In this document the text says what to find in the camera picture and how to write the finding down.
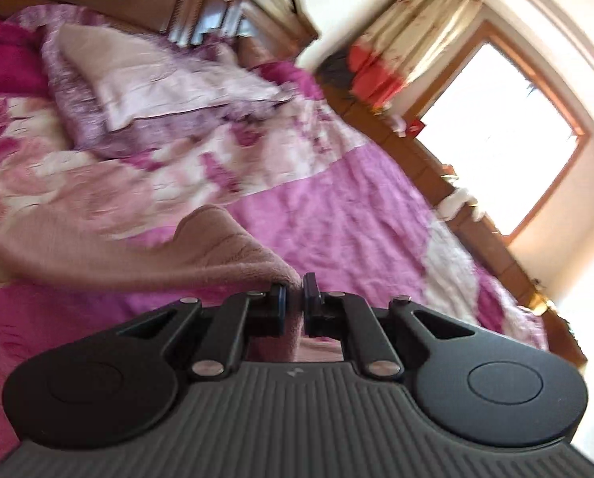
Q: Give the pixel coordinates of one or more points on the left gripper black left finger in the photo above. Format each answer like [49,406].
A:
[115,385]

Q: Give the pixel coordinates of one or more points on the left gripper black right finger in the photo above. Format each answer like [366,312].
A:
[471,381]

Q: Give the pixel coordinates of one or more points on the dusty pink knitted sweater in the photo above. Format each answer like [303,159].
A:
[208,249]

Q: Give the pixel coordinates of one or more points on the long wooden side cabinet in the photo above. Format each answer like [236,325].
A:
[474,232]

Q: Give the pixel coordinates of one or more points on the white plush toy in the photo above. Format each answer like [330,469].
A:
[460,199]

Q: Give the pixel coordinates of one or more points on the wooden framed window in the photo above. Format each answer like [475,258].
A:
[494,118]

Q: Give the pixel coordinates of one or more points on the small red box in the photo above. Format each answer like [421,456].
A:
[414,128]

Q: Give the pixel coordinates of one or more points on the purple floral folded quilt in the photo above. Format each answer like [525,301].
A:
[120,94]

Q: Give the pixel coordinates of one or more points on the dark bag on cabinet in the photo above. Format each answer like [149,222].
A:
[335,71]

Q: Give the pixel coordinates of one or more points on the cream and red floral curtain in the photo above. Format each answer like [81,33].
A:
[404,42]

